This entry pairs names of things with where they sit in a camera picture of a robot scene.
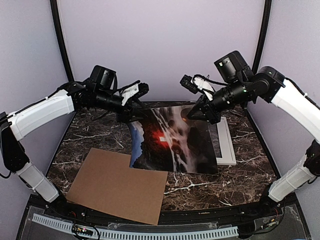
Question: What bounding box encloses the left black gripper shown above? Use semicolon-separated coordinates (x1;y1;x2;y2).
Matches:
94;88;148;124

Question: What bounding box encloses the clear acrylic sheet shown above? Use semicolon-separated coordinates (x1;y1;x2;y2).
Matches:
208;124;222;158

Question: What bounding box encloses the dark landscape photo print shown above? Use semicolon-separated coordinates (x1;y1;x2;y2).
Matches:
128;104;218;175

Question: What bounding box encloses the white picture frame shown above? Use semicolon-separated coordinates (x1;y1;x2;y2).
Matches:
214;116;237;166

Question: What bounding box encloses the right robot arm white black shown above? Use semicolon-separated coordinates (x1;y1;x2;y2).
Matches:
180;50;320;217

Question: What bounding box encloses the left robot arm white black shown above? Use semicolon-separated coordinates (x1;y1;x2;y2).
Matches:
0;65;149;218

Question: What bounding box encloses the brown cardboard backing board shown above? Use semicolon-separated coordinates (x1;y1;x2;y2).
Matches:
66;148;168;226

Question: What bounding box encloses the small green circuit board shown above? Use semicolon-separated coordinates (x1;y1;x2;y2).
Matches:
71;224;94;236

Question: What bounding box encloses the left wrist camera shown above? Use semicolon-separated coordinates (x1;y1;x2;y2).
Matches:
119;80;149;106

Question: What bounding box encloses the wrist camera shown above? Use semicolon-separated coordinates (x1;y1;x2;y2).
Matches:
179;74;215;101
119;80;149;106

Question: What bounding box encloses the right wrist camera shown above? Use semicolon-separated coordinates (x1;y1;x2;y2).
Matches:
179;74;215;101

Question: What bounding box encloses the right black corner post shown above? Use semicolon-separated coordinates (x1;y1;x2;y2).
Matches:
252;0;272;74

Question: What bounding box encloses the black corner post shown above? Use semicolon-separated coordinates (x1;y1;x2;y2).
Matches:
252;0;272;74
49;0;75;82

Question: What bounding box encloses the black front rail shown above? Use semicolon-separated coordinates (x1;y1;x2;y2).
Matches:
37;200;283;226

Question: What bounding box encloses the white slotted cable duct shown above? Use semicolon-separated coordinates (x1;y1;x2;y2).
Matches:
31;213;239;240

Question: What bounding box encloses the left black corner post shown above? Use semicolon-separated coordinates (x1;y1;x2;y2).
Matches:
49;0;75;82

